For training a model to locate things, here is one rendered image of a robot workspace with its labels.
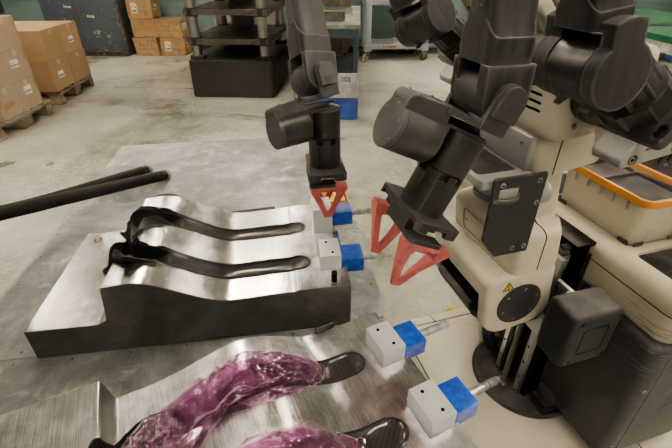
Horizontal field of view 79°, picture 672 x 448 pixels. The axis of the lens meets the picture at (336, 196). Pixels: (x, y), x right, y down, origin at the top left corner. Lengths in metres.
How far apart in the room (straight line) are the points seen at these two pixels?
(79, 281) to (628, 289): 1.05
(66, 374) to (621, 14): 0.86
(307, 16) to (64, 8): 7.39
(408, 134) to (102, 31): 7.46
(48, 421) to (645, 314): 0.99
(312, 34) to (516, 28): 0.35
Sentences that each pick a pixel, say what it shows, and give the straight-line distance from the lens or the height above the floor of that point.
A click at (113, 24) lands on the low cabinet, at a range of 7.68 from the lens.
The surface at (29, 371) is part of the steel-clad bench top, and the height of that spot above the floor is 0.80.
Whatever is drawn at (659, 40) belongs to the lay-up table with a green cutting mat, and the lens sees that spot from 3.75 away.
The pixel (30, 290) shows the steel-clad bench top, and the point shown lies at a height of 0.80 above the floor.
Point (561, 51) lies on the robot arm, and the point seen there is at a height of 1.25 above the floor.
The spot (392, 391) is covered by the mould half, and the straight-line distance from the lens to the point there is 0.60.
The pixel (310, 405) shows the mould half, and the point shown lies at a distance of 0.56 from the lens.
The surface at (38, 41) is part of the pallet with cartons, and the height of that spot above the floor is 0.65.
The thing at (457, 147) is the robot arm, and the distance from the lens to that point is 0.48.
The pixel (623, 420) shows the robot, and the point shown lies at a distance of 1.22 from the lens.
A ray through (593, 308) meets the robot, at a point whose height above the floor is 0.75.
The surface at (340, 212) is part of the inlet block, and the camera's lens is 0.78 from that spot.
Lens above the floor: 1.34
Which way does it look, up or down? 30 degrees down
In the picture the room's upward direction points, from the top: straight up
